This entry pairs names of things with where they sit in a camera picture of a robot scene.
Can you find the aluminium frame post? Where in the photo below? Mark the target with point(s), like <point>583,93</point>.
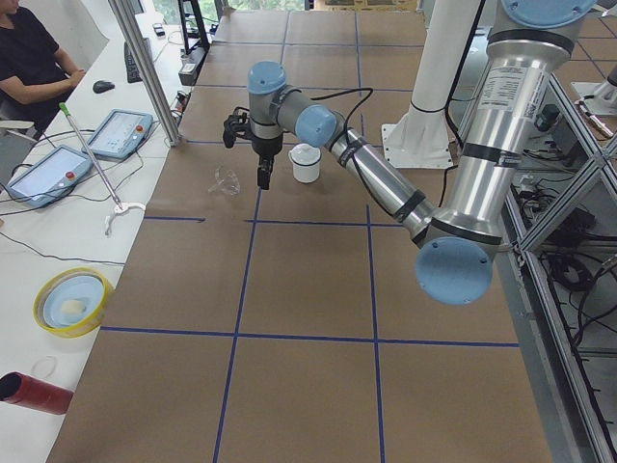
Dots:
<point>132,35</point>

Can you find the seated person black shirt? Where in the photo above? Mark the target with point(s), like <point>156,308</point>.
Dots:
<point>36,73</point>

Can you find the white cup lid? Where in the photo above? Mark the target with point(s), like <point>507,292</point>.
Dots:
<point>304,155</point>

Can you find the black computer mouse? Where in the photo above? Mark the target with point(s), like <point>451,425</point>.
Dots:
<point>102,86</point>

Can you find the black keyboard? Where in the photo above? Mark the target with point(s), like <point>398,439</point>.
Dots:
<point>132,71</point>

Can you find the teach pendant tablet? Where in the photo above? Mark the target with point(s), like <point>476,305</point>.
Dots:
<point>51,178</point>
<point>120,134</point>

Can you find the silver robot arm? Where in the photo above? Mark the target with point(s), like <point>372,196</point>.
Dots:
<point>458,241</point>

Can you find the silver reacher grabber stick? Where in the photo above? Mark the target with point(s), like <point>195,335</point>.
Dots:
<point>120,207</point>

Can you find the far teach pendant tablet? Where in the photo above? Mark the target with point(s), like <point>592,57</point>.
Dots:
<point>120,134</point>

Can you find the yellow tape roll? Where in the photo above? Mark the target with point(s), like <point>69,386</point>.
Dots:
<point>72,304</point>

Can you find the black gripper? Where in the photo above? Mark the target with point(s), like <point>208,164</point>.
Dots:
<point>266,146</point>

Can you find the clear glass funnel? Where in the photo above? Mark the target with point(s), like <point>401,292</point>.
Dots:
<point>226,182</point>

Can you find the near teach pendant tablet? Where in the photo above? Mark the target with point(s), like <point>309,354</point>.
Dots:
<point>51,178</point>

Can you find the red cylinder tube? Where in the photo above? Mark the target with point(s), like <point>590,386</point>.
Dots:
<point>25,391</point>

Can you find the white enamel cup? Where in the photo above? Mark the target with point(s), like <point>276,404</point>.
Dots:
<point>305,174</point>

